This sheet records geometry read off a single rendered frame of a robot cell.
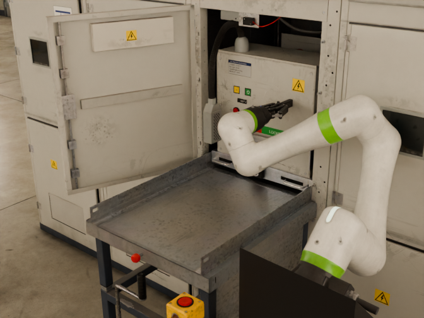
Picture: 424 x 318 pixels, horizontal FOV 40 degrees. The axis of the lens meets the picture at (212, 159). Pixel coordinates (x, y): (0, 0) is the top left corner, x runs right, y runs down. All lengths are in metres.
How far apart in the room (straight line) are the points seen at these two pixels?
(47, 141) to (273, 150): 1.92
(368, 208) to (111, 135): 1.18
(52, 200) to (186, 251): 1.87
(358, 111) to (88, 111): 1.14
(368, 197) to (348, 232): 0.25
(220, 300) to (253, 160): 0.49
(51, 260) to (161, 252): 1.74
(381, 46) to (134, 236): 1.09
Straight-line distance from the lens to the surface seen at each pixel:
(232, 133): 2.01
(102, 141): 2.52
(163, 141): 2.63
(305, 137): 1.91
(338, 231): 1.65
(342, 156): 2.23
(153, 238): 2.13
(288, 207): 2.25
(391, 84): 2.07
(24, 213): 4.31
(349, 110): 1.85
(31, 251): 3.84
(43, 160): 3.70
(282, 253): 2.31
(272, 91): 2.40
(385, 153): 1.94
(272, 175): 2.50
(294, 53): 2.48
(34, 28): 3.42
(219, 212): 2.29
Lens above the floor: 1.92
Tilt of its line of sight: 23 degrees down
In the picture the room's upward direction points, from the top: 1 degrees counter-clockwise
